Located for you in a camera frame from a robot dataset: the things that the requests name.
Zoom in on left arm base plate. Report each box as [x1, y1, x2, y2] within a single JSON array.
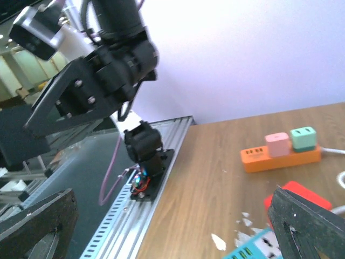
[[130, 149, 175, 202]]

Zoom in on orange power strip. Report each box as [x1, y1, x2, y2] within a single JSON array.
[[240, 145, 321, 173]]

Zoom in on aluminium front rail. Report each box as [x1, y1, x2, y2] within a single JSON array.
[[94, 115, 196, 259]]

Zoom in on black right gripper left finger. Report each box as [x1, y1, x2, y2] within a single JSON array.
[[1, 189, 78, 258]]

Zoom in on pink charger plug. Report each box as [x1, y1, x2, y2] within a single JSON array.
[[265, 132, 291, 158]]

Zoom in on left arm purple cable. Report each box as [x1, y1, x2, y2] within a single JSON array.
[[98, 136, 140, 206]]

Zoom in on red cube adapter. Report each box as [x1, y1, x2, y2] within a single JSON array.
[[263, 180, 333, 216]]

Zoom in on white teal strip cord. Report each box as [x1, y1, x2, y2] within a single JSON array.
[[330, 169, 345, 215]]

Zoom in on green USB charger plug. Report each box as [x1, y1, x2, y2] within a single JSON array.
[[289, 126, 317, 153]]

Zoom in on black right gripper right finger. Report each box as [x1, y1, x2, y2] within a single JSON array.
[[268, 187, 344, 258]]

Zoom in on teal power strip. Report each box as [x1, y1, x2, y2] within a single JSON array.
[[224, 227, 283, 259]]

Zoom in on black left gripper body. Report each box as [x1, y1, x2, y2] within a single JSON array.
[[55, 40, 160, 119]]

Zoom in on slotted cable duct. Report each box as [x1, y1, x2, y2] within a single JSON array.
[[80, 181, 146, 258]]

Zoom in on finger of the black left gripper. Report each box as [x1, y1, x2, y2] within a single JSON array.
[[24, 58, 105, 135]]

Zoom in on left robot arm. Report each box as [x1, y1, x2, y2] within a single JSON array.
[[24, 1, 164, 178]]

